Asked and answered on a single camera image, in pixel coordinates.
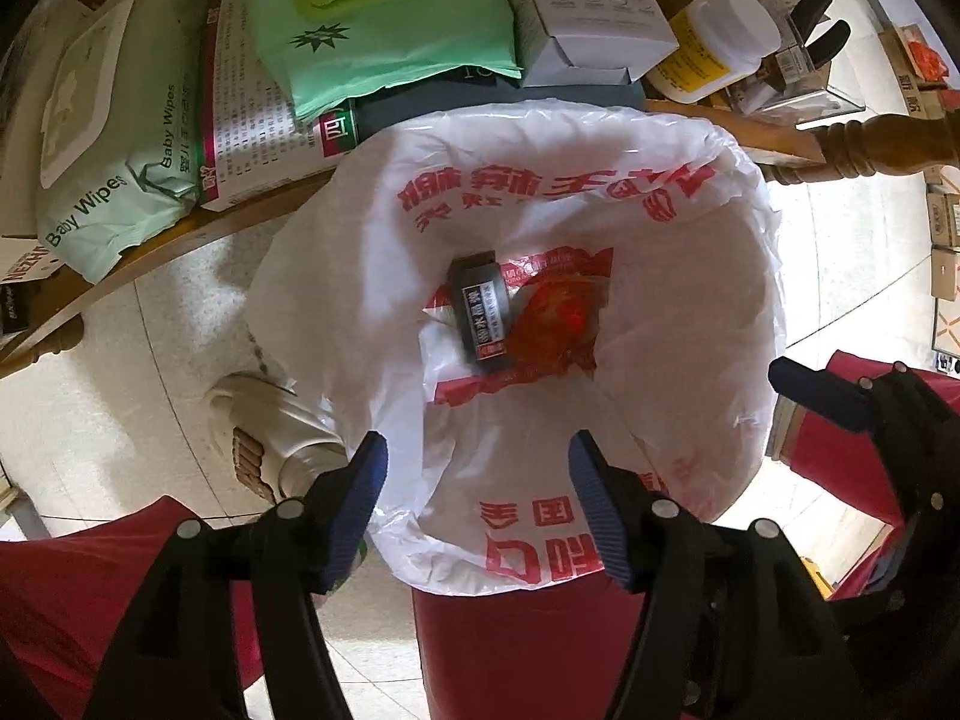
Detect person's red pants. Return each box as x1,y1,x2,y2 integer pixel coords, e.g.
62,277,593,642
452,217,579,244
0,349,912,720

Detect small black box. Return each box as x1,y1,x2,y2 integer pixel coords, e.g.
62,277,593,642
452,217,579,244
448,250,515,372

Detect green soft pack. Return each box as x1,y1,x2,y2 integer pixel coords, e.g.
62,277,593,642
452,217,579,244
240,0,524,121

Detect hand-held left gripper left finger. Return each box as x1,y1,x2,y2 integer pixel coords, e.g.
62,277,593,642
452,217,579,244
82,431,389,720

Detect black and white box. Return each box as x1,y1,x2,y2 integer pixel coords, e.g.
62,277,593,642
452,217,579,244
0,236,65,350

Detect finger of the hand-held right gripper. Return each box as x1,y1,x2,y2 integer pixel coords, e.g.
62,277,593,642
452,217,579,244
768,357,960,518

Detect clear acrylic stand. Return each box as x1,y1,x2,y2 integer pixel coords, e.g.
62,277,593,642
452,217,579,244
731,45,863,121

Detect white pill bottle yellow label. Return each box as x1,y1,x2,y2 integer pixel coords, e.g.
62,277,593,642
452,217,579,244
646,0,782,102

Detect orange plastic bag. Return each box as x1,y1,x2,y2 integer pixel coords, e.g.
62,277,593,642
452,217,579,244
907,41,950,82

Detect red snack wrapper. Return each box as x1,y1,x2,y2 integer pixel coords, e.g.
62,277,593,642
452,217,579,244
420,255,616,406

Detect white slipper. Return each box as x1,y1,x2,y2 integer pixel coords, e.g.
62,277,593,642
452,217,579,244
204,371,353,503

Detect open cardboard box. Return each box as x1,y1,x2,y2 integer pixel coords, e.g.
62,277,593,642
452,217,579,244
874,26,960,121

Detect white carton box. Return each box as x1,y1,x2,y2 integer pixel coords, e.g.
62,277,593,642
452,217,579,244
495,0,680,87

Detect wooden coffee table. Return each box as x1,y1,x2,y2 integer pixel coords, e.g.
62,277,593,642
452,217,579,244
0,0,960,380

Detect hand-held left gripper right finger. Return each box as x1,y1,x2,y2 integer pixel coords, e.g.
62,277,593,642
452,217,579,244
568,429,848,720

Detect white printed box red edge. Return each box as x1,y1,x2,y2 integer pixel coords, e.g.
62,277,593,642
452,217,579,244
196,0,357,212

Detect white plastic bag red print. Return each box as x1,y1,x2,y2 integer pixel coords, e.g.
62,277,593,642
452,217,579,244
246,99,787,597

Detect pale green baby wipes pack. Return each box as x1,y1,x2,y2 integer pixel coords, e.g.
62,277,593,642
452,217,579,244
34,0,207,284

